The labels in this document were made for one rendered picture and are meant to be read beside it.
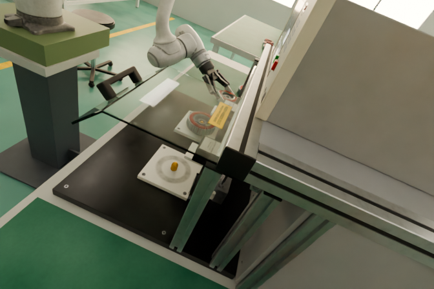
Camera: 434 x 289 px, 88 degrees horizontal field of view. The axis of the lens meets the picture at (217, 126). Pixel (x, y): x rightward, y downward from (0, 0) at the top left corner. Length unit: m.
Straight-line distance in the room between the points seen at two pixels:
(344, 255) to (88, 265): 0.48
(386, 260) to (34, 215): 0.68
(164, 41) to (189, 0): 4.52
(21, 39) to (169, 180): 0.82
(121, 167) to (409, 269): 0.64
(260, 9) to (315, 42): 4.87
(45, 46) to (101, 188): 0.65
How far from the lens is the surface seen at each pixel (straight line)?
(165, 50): 1.06
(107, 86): 0.47
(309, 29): 0.35
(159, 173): 0.68
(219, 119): 0.44
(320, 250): 0.47
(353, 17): 0.36
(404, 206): 0.45
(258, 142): 0.34
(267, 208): 0.40
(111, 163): 0.71
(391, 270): 0.51
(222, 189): 0.65
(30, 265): 0.61
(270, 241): 0.47
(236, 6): 5.29
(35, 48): 1.16
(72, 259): 0.60
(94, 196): 0.65
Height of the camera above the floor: 1.31
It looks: 35 degrees down
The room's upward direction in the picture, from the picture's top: 23 degrees clockwise
